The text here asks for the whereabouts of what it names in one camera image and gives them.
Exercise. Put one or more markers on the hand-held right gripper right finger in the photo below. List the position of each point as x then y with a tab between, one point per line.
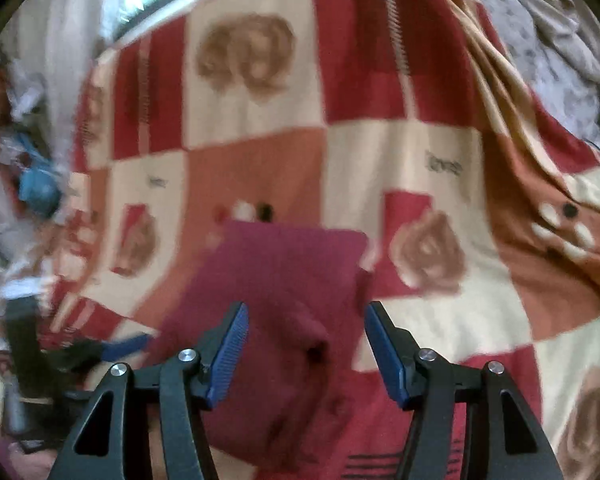
385	360

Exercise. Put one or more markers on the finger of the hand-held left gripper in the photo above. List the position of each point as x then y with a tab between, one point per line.
125	347

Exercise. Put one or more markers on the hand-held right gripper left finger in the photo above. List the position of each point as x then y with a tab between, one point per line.
227	360

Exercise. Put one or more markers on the maroon shirt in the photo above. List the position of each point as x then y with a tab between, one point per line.
290	280

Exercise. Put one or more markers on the blue plastic item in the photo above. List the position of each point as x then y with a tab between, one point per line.
37	190

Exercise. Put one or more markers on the red checked printed blanket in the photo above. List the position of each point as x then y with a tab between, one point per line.
380	160

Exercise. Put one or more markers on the grey floral bedsheet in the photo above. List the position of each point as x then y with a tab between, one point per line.
545	60

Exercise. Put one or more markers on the beige crumpled quilt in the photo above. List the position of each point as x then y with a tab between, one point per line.
565	5

